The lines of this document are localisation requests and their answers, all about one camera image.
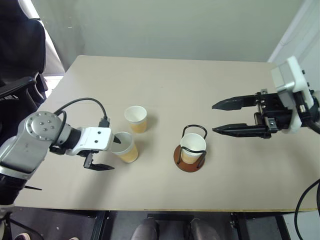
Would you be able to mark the pink shoe tip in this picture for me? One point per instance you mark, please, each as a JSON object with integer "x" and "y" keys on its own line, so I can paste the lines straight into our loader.
{"x": 73, "y": 238}
{"x": 23, "y": 236}

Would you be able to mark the tan paper cup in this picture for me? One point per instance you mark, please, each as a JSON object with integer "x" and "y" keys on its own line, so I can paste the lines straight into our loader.
{"x": 128, "y": 153}
{"x": 138, "y": 126}
{"x": 192, "y": 145}

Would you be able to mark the thin black pointed strip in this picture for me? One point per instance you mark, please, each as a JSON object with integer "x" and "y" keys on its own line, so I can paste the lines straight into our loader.
{"x": 33, "y": 187}

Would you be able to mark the dark rounded shape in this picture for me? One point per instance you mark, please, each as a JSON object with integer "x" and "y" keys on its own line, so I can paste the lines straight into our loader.
{"x": 145, "y": 230}

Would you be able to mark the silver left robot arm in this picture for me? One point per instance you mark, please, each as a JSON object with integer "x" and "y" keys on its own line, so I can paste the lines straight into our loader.
{"x": 27, "y": 147}

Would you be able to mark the black office chair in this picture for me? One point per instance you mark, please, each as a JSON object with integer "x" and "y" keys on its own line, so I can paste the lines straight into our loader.
{"x": 20, "y": 50}

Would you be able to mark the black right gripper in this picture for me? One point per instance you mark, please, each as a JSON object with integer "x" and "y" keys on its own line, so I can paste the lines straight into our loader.
{"x": 272, "y": 115}

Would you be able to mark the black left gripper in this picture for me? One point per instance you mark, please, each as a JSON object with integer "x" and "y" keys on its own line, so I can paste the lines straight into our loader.
{"x": 88, "y": 160}

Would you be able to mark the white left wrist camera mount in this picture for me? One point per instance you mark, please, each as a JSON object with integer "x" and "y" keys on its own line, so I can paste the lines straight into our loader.
{"x": 96, "y": 138}

